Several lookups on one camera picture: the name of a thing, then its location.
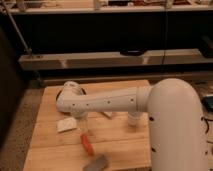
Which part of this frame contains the grey sponge block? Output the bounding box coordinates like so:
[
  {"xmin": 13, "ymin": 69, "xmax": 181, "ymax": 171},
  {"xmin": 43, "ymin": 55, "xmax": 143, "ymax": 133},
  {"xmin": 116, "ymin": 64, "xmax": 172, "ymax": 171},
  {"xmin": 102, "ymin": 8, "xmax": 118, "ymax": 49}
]
[{"xmin": 83, "ymin": 155, "xmax": 109, "ymax": 171}]

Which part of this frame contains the wooden shelf beam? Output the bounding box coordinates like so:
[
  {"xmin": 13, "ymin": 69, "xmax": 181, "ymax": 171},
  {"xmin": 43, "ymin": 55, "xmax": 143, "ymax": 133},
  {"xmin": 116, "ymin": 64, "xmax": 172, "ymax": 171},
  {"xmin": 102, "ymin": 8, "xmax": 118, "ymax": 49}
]
[{"xmin": 19, "ymin": 49, "xmax": 213, "ymax": 71}]

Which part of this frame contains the upper wooden shelf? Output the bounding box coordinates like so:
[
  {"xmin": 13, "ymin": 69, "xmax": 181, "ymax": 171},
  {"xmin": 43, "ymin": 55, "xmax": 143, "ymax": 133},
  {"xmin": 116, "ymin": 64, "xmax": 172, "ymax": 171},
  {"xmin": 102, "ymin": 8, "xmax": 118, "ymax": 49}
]
[{"xmin": 0, "ymin": 0, "xmax": 213, "ymax": 14}]

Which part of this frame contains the white sponge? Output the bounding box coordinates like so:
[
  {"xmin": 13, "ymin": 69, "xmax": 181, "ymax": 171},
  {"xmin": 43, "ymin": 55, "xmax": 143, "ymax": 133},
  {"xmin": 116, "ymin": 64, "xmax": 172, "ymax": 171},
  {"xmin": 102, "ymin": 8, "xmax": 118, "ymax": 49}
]
[{"xmin": 57, "ymin": 117, "xmax": 77, "ymax": 133}]

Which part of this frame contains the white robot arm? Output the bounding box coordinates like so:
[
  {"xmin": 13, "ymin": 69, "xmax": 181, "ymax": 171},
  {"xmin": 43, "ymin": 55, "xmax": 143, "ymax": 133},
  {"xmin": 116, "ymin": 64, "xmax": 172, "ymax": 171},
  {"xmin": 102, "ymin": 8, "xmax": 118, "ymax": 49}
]
[{"xmin": 56, "ymin": 78, "xmax": 209, "ymax": 171}]

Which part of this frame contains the black round object on beam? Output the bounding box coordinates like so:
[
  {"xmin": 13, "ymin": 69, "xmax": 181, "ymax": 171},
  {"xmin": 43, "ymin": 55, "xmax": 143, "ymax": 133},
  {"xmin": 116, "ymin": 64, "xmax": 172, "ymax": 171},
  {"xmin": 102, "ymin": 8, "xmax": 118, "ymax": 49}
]
[{"xmin": 120, "ymin": 50, "xmax": 146, "ymax": 56}]

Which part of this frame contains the metal diagonal pole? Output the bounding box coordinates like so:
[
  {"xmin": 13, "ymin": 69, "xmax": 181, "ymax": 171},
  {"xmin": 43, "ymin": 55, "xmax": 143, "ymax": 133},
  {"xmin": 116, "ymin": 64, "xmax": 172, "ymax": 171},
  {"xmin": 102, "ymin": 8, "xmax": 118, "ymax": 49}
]
[{"xmin": 1, "ymin": 0, "xmax": 43, "ymax": 86}]

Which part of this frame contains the orange carrot toy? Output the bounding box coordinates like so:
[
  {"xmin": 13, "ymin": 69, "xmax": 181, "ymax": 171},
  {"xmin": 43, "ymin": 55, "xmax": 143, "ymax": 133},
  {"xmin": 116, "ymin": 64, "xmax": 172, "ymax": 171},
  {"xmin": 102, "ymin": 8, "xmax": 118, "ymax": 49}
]
[{"xmin": 80, "ymin": 134, "xmax": 94, "ymax": 156}]

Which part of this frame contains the white plastic bottle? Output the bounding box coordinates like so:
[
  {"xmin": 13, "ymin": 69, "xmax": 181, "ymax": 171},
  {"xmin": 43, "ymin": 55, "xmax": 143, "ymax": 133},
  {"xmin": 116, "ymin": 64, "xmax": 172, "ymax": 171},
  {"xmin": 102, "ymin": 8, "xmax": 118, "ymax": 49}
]
[{"xmin": 101, "ymin": 112, "xmax": 116, "ymax": 119}]

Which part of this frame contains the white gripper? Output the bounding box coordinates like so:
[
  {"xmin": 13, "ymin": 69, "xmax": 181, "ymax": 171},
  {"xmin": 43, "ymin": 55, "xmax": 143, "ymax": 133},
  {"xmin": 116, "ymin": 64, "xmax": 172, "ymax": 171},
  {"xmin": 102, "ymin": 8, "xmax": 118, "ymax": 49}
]
[{"xmin": 74, "ymin": 112, "xmax": 89, "ymax": 135}]

